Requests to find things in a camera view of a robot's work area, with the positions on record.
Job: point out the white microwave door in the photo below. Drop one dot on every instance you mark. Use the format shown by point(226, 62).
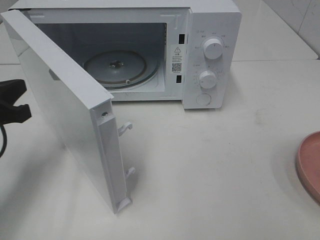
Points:
point(75, 105)

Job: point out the glass microwave turntable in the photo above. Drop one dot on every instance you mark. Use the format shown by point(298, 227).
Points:
point(120, 69)

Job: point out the upper white control knob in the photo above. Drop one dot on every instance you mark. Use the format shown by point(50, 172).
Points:
point(212, 48)

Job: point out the white timer knob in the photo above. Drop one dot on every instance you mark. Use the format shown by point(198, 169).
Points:
point(207, 79)

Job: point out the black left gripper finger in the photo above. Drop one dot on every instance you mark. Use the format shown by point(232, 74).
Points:
point(11, 91)
point(14, 114)

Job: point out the white warning label sticker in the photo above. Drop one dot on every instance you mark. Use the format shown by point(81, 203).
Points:
point(176, 60)

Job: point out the round white door-release button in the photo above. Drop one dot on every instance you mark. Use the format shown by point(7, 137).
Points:
point(203, 99)

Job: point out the pink round plate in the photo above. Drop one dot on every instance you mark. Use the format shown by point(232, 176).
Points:
point(308, 164)

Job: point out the white microwave oven body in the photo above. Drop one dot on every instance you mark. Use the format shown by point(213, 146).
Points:
point(85, 28)

